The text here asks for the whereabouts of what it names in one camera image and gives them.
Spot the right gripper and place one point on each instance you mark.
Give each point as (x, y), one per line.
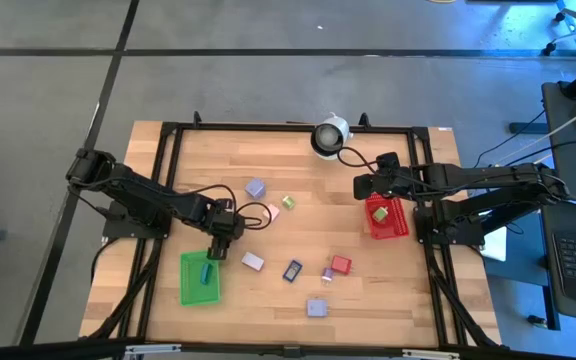
(393, 182)

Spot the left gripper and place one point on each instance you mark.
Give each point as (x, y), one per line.
(223, 220)

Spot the teal blue box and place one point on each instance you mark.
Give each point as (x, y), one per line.
(207, 274)

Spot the white lavender block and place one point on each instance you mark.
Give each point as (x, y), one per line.
(252, 261)

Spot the pink wall charger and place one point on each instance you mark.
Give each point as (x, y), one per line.
(274, 210)

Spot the light blue wall charger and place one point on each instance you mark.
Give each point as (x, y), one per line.
(255, 189)

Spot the dark blue box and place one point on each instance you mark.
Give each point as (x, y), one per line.
(292, 270)

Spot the red wall charger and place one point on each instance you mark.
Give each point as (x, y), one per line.
(341, 264)

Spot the small purple wall charger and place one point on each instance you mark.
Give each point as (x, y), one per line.
(327, 274)

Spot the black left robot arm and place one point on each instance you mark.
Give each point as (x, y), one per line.
(143, 192)

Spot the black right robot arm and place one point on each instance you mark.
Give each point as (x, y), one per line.
(493, 175)

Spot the red plastic basket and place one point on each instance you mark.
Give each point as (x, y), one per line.
(398, 225)

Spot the green plastic basket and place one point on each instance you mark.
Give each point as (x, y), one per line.
(188, 295)

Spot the large lavender power cube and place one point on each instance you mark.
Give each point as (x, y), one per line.
(316, 307)

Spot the white paper sheet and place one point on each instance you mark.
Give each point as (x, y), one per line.
(495, 247)

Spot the black equipment cart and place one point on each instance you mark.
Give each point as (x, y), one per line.
(568, 140)

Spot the black floor plug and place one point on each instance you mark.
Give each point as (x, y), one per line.
(538, 320)

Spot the grey wheeled stand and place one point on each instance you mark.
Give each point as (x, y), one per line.
(549, 49)

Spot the black frame bracket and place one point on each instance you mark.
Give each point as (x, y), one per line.
(196, 119)
(364, 120)

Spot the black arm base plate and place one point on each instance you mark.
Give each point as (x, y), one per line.
(423, 237)
(118, 230)

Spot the silver frame bracket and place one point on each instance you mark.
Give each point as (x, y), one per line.
(430, 354)
(153, 349)

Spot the black aluminium rig frame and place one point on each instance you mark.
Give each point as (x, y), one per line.
(248, 128)

